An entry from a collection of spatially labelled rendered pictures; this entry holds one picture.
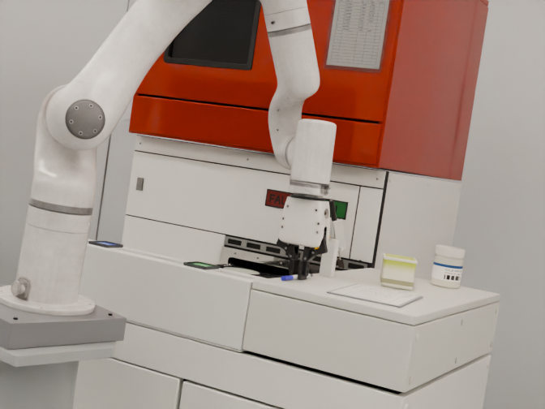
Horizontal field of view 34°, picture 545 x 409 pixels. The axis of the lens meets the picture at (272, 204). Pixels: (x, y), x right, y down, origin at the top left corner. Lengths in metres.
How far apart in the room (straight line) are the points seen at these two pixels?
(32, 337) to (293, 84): 0.71
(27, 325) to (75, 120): 0.37
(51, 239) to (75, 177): 0.12
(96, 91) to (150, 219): 1.10
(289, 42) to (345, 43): 0.57
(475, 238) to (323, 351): 2.14
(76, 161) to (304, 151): 0.46
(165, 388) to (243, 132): 0.85
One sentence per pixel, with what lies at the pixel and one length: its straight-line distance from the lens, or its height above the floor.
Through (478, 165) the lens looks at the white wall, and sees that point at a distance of 3.80.
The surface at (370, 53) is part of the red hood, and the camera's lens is 2.33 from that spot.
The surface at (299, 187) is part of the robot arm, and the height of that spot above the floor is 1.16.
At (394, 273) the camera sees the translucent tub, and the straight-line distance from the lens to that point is 1.99.
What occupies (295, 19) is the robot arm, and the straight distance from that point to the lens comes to 1.81.
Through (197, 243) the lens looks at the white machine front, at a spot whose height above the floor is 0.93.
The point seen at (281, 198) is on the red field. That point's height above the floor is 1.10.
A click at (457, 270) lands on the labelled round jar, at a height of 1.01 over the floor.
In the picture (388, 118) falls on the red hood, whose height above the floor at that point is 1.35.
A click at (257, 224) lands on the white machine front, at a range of 2.49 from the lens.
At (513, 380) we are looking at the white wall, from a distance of 3.81.
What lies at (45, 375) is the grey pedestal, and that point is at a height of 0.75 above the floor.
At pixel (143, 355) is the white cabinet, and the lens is 1.95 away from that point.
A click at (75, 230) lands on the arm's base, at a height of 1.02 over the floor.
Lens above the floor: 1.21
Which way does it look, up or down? 3 degrees down
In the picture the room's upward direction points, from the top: 8 degrees clockwise
